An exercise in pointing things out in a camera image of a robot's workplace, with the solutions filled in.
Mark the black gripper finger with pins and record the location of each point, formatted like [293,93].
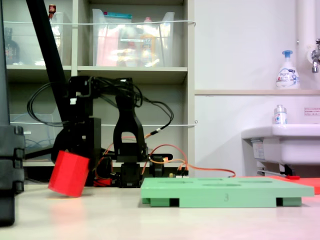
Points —
[95,151]
[60,142]

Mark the red octagonal pillar block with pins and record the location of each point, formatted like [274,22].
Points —
[68,175]

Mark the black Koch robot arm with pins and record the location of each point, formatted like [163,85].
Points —
[128,120]

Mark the small orange flat block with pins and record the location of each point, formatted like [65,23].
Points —
[311,186]

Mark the black notched tripod leg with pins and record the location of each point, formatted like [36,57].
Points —
[11,162]

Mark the black table clamp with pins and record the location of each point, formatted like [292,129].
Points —
[157,167]

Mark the beige shelf unit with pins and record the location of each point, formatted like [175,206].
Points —
[132,71]

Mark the pink pack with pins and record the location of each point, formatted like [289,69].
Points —
[105,50]

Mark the small circuit board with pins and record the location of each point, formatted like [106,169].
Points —
[182,172]

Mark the clear bin with bottles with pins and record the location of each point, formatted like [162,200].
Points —
[25,50]

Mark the dark glass bottle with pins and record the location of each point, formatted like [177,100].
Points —
[11,50]

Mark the yellow bottle pink cap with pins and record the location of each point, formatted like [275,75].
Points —
[148,42]

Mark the large clear storage bin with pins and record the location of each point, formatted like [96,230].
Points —
[165,45]

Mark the blue topped plastic bag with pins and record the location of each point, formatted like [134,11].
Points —
[117,16]

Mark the green shape sorter board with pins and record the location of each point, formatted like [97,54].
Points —
[225,192]

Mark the small clear bottle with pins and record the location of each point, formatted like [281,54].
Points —
[280,117]

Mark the white sink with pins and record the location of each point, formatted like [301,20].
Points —
[295,147]

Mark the silver bar red end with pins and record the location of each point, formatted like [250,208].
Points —
[293,177]

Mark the white pump soap bottle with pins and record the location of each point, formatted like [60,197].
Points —
[287,75]

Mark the metal faucet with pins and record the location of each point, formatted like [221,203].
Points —
[315,62]

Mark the red arm base mount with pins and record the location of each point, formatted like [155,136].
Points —
[102,182]

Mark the white wall notice label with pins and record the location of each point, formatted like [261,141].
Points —
[312,111]

